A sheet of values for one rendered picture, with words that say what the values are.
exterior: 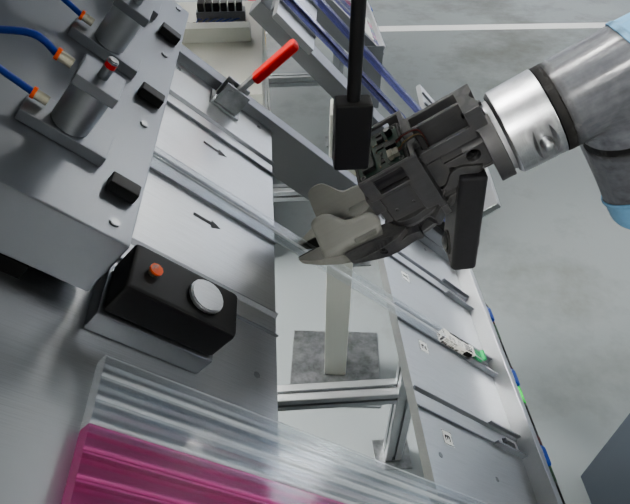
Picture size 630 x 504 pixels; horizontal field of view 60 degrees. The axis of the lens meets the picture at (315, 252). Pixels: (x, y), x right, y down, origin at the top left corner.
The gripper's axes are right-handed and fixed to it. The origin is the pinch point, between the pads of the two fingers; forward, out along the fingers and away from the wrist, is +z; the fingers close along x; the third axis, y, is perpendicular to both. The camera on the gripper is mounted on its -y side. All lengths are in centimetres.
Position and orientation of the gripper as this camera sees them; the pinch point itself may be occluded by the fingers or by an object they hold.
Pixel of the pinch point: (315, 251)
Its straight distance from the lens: 54.4
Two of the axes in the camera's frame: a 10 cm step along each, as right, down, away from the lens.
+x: 0.7, 6.9, -7.2
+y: -5.4, -5.8, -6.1
